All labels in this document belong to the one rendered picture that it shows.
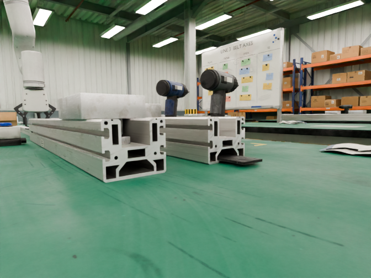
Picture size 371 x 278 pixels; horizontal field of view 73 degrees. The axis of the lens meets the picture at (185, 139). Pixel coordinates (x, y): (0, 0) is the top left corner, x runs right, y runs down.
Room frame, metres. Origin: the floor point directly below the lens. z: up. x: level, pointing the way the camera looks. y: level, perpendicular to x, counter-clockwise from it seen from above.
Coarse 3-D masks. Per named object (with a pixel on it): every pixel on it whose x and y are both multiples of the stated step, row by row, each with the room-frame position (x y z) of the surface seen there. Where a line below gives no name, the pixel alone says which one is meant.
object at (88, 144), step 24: (48, 120) 0.63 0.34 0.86; (72, 120) 0.45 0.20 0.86; (96, 120) 0.35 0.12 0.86; (144, 120) 0.39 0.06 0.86; (48, 144) 0.65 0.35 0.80; (72, 144) 0.49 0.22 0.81; (96, 144) 0.35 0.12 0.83; (120, 144) 0.35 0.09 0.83; (144, 144) 0.39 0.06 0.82; (96, 168) 0.35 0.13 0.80; (120, 168) 0.34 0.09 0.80; (144, 168) 0.40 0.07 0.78
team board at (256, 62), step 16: (272, 32) 3.36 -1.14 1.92; (224, 48) 4.01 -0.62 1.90; (240, 48) 3.77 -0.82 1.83; (256, 48) 3.55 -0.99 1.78; (272, 48) 3.35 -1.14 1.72; (208, 64) 4.30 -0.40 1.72; (224, 64) 4.00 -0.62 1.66; (240, 64) 3.76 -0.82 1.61; (256, 64) 3.55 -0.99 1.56; (272, 64) 3.35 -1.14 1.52; (240, 80) 3.76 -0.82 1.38; (256, 80) 3.54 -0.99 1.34; (272, 80) 3.35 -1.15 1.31; (208, 96) 4.30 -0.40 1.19; (240, 96) 3.76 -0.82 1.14; (256, 96) 3.54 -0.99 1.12; (272, 96) 3.34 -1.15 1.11
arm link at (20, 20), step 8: (8, 8) 1.08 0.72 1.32; (16, 8) 1.08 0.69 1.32; (24, 8) 1.10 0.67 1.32; (8, 16) 1.09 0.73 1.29; (16, 16) 1.08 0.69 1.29; (24, 16) 1.10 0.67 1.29; (16, 24) 1.09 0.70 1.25; (24, 24) 1.10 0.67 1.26; (32, 24) 1.13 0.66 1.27; (16, 32) 1.09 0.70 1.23; (24, 32) 1.10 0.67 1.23; (32, 32) 1.12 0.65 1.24; (16, 40) 1.13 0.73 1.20; (24, 40) 1.13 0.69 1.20; (32, 40) 1.16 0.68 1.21; (16, 48) 1.16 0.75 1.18; (24, 48) 1.17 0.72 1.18; (32, 48) 1.20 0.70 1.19; (16, 56) 1.18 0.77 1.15
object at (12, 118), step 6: (0, 114) 2.64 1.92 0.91; (6, 114) 2.67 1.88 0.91; (12, 114) 2.70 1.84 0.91; (228, 114) 5.35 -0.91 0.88; (234, 114) 5.21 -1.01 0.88; (240, 114) 5.14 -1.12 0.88; (0, 120) 2.62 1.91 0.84; (6, 120) 2.65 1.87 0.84; (12, 120) 2.68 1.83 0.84; (246, 138) 4.52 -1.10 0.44
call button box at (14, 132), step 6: (0, 126) 0.80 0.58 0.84; (6, 126) 0.80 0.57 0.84; (12, 126) 0.83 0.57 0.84; (18, 126) 0.82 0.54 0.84; (0, 132) 0.78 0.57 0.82; (6, 132) 0.79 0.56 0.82; (12, 132) 0.80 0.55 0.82; (18, 132) 0.81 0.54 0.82; (0, 138) 0.78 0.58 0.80; (6, 138) 0.79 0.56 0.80; (12, 138) 0.80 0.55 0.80; (18, 138) 0.82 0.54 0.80; (24, 138) 0.85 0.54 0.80; (0, 144) 0.78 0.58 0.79; (6, 144) 0.79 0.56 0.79; (12, 144) 0.80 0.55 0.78; (18, 144) 0.81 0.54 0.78
